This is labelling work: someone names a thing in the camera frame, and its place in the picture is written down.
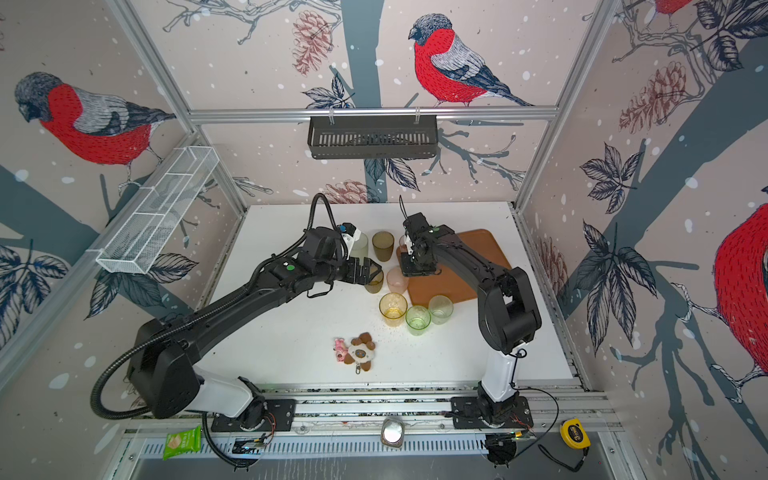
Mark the bright green clear glass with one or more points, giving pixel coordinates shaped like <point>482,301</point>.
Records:
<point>418,319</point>

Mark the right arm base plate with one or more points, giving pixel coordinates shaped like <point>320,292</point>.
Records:
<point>481,412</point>

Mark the tall brown textured glass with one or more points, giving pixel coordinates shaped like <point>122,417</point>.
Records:
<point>383,245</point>

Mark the pale green textured glass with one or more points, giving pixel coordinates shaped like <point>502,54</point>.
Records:
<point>441,309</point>

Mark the yellow clear glass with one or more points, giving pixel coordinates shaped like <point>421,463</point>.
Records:
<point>393,307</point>

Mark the black hanging wire basket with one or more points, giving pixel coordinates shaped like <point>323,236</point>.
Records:
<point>373,137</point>

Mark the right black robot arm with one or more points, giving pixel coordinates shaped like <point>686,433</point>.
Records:
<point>508,315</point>

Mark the green snack packet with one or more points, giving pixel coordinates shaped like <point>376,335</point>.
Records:
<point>181,443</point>

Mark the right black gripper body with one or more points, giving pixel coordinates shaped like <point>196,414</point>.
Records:
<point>413,264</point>

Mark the pink small toy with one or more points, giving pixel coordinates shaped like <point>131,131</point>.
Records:
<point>340,350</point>

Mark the yellow tape measure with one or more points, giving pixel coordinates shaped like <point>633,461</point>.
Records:
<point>574,434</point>

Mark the silver round knob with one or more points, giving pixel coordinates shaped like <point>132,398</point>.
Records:
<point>392,433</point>

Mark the pink textured glass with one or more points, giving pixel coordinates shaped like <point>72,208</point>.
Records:
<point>396,281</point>

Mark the pink ribbed clear glass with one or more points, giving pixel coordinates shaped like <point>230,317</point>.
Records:
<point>404,246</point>

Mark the tall pale green glass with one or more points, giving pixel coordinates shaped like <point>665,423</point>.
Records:
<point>359,247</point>

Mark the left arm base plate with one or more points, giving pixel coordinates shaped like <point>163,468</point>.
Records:
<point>267,415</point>

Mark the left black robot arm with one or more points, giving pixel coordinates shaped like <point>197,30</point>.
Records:
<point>163,369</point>

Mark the white mesh wall shelf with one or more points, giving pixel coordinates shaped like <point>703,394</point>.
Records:
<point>141,238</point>

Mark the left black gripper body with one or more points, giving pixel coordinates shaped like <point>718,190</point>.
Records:
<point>349,271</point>

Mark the brown flower plush keychain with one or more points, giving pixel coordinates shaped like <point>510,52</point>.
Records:
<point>360,353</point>

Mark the short brown textured glass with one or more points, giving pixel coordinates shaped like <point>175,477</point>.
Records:
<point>374,286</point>

